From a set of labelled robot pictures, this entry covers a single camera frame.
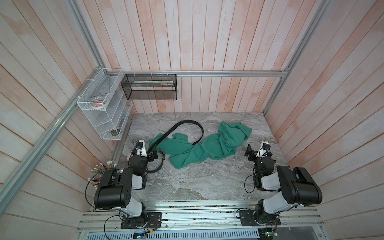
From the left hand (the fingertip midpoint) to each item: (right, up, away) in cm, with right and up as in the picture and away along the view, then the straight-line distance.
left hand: (148, 146), depth 91 cm
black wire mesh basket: (-3, +41, +14) cm, 43 cm away
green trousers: (+45, +1, +5) cm, 46 cm away
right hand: (+67, +1, -1) cm, 67 cm away
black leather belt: (+8, -7, +2) cm, 11 cm away
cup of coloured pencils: (-21, -10, -15) cm, 28 cm away
